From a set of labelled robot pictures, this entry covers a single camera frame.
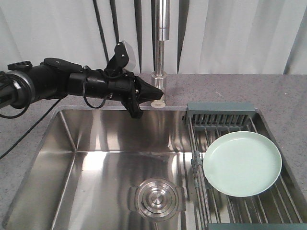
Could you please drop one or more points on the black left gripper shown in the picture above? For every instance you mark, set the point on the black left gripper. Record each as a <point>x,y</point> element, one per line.
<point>95,84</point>

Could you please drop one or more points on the light green round plate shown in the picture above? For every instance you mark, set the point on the light green round plate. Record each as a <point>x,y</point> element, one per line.
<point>242,164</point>

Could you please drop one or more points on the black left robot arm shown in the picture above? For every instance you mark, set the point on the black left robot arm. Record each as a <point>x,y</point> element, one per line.
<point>56,78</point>

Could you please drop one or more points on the stainless steel sink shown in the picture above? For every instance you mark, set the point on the stainless steel sink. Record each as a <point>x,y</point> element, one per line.
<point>89,159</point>

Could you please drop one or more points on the white pleated curtain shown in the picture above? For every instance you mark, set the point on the white pleated curtain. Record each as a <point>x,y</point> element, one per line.
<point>205,36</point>

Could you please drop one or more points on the stainless steel faucet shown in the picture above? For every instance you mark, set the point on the stainless steel faucet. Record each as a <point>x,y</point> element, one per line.
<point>161,32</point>

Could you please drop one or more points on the round steel sink drain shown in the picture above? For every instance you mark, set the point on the round steel sink drain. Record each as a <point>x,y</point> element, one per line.
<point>156,199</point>

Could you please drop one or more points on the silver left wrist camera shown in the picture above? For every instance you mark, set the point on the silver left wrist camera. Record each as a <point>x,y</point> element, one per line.
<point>129,57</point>

